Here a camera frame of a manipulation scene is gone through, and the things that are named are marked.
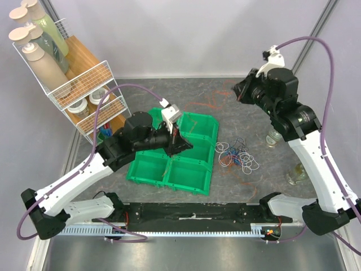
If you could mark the green compartment tray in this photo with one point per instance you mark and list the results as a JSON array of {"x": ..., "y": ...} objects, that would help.
[{"x": 191, "y": 170}]

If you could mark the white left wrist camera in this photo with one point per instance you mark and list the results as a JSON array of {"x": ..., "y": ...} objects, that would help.
[{"x": 170, "y": 114}]

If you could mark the glass bottle green cap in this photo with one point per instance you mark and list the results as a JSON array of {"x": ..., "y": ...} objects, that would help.
[
  {"x": 297, "y": 174},
  {"x": 273, "y": 138}
]

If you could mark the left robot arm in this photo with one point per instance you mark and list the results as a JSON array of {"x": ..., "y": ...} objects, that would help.
[{"x": 52, "y": 208}]

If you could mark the paper cup with lid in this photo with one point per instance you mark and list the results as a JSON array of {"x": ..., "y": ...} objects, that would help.
[
  {"x": 80, "y": 108},
  {"x": 96, "y": 96}
]

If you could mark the dark green pump bottle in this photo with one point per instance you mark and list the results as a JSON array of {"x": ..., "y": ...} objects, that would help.
[{"x": 32, "y": 35}]

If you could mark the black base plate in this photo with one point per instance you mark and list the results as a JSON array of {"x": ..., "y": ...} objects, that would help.
[{"x": 135, "y": 213}]

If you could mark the light green bottle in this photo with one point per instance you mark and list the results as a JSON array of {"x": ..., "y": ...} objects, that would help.
[{"x": 32, "y": 13}]

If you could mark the wooden shelf board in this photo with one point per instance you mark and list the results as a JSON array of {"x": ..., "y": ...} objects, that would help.
[{"x": 87, "y": 74}]

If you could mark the beige pump bottle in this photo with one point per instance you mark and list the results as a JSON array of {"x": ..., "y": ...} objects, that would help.
[{"x": 43, "y": 65}]

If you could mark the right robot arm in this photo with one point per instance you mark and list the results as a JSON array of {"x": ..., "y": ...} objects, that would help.
[{"x": 335, "y": 203}]

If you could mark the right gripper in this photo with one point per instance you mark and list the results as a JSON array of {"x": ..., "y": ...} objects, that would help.
[{"x": 245, "y": 90}]

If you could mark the white wire shelf rack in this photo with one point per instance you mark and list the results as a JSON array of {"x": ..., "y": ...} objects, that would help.
[{"x": 84, "y": 126}]

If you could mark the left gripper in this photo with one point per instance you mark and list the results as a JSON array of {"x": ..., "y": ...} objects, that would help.
[{"x": 176, "y": 143}]

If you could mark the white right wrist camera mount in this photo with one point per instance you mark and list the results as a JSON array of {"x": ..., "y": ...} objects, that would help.
[{"x": 273, "y": 59}]

